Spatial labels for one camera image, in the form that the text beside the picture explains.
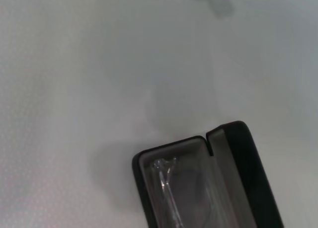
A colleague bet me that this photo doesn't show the black glasses case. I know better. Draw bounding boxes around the black glasses case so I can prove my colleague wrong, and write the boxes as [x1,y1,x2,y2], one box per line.
[131,120,285,228]

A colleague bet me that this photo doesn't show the clear white glasses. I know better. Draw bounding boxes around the clear white glasses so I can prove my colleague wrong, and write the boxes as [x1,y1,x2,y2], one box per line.
[151,156,217,228]

